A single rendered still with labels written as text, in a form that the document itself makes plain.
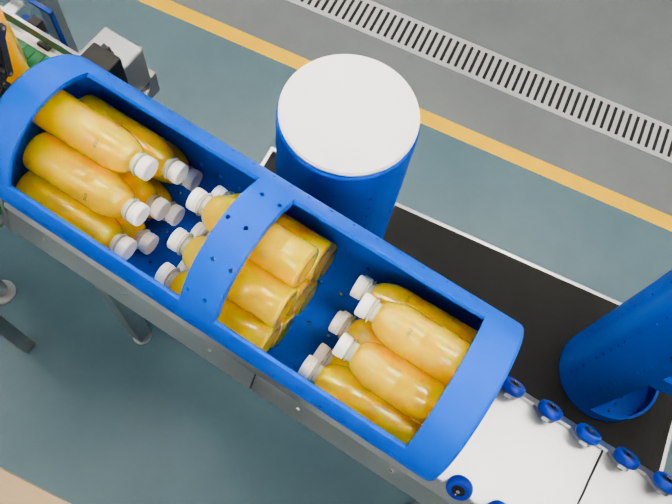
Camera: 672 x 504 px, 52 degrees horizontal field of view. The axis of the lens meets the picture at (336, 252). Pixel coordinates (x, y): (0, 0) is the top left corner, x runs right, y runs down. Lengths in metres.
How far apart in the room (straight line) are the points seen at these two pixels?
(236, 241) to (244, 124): 1.58
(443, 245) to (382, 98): 0.95
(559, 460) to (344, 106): 0.76
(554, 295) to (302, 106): 1.21
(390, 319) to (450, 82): 1.84
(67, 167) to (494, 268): 1.46
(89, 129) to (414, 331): 0.60
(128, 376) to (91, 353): 0.14
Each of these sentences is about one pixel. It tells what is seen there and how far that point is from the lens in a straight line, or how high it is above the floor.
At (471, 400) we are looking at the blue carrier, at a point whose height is 1.23.
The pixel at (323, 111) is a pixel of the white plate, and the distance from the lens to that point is 1.37.
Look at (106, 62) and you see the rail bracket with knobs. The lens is 1.51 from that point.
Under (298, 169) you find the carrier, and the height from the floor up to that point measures 0.99.
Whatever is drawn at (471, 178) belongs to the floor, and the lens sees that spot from 2.57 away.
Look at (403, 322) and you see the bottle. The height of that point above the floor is 1.20.
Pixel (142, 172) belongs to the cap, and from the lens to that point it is 1.15.
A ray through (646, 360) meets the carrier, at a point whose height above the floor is 0.63.
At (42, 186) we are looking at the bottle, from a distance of 1.26.
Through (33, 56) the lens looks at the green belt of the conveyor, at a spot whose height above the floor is 0.90.
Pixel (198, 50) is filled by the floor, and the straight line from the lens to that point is 2.78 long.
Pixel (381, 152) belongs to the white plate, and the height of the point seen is 1.04.
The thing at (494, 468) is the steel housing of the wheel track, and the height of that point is 0.93.
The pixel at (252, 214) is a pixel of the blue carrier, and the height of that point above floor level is 1.23.
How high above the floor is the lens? 2.17
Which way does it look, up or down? 67 degrees down
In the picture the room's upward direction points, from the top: 12 degrees clockwise
